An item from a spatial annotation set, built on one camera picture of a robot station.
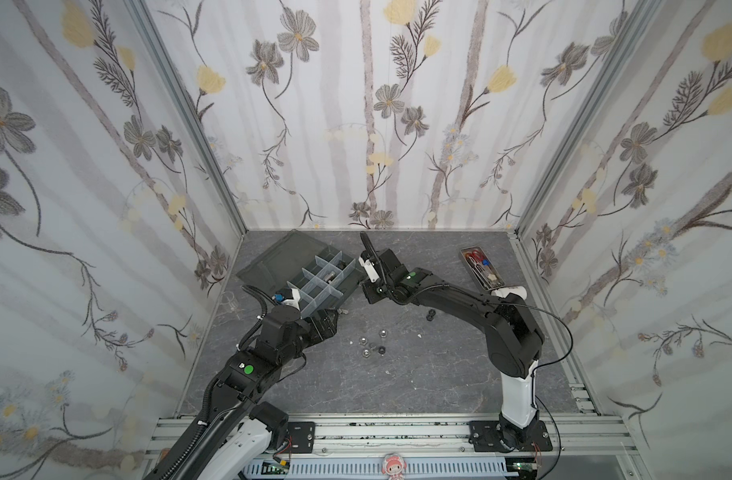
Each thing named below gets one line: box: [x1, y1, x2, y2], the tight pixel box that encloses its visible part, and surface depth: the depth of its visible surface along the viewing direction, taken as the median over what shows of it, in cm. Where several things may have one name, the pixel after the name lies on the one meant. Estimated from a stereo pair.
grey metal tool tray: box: [460, 246, 505, 291], surface depth 110 cm
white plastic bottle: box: [491, 286, 527, 300], surface depth 100 cm
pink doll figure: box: [382, 454, 407, 480], surface depth 69 cm
